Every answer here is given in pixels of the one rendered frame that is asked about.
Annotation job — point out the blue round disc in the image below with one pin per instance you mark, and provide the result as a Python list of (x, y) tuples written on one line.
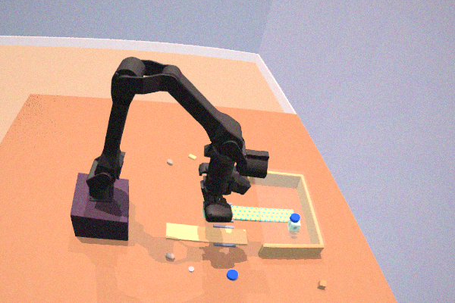
[(295, 218), (232, 274)]

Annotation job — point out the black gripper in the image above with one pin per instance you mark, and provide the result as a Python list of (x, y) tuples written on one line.
[(213, 188)]

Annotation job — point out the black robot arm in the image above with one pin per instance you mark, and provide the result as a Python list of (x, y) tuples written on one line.
[(227, 144)]

